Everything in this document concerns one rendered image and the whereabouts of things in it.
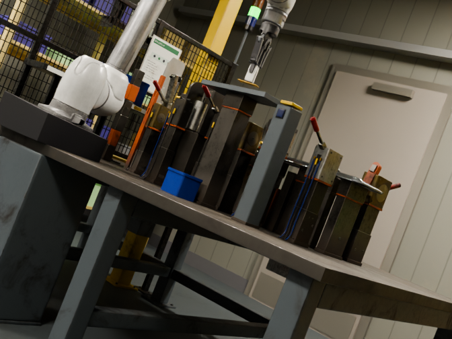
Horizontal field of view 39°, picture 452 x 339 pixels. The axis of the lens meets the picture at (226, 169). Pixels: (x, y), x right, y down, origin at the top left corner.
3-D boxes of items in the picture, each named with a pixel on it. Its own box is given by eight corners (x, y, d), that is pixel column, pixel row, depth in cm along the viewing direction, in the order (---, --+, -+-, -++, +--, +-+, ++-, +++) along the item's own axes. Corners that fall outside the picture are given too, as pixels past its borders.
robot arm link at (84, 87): (44, 94, 250) (69, 44, 251) (66, 104, 268) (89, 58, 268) (78, 110, 246) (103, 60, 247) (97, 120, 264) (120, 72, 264)
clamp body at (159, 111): (144, 177, 306) (171, 109, 307) (128, 172, 299) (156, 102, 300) (137, 174, 311) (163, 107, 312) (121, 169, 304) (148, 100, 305)
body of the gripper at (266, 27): (277, 23, 241) (268, 46, 241) (282, 31, 249) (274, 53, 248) (259, 19, 244) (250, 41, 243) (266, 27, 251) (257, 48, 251)
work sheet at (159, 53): (163, 99, 372) (182, 50, 373) (133, 85, 357) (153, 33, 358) (161, 98, 374) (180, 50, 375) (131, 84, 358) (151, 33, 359)
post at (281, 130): (259, 229, 224) (304, 114, 226) (245, 224, 219) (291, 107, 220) (244, 223, 230) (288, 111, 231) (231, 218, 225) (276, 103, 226)
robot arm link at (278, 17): (290, 19, 249) (284, 33, 249) (269, 13, 252) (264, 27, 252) (284, 10, 240) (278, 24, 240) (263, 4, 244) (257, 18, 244)
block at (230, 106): (214, 210, 243) (257, 101, 244) (200, 204, 237) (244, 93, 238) (198, 203, 250) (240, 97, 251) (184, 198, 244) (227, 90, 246)
